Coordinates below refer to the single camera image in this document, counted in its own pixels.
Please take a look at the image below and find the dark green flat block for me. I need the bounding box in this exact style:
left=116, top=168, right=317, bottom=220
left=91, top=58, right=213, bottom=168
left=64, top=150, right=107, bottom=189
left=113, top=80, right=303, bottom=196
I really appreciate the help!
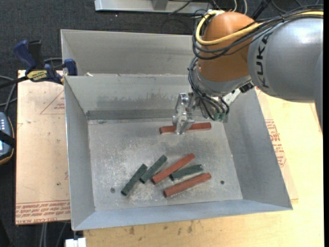
left=120, top=163, right=149, bottom=197
left=139, top=154, right=169, bottom=185
left=169, top=164, right=205, bottom=182

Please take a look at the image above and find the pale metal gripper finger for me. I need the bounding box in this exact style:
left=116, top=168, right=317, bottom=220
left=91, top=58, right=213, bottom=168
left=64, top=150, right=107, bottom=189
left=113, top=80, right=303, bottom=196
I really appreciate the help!
left=181, top=116, right=196, bottom=135
left=172, top=114, right=185, bottom=134

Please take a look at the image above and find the grey metal bin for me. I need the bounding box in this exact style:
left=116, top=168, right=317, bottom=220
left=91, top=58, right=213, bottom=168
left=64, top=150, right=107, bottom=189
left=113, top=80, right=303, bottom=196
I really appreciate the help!
left=60, top=29, right=293, bottom=231

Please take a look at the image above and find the black cylinder on white bracket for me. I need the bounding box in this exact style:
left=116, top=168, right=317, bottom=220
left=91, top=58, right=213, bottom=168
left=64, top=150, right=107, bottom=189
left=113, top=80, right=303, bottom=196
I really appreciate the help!
left=223, top=82, right=255, bottom=105

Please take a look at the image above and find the red-brown block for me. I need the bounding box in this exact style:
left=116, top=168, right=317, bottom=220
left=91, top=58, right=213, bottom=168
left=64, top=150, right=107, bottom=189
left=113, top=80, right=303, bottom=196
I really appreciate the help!
left=159, top=122, right=212, bottom=135
left=151, top=152, right=196, bottom=185
left=163, top=172, right=212, bottom=198

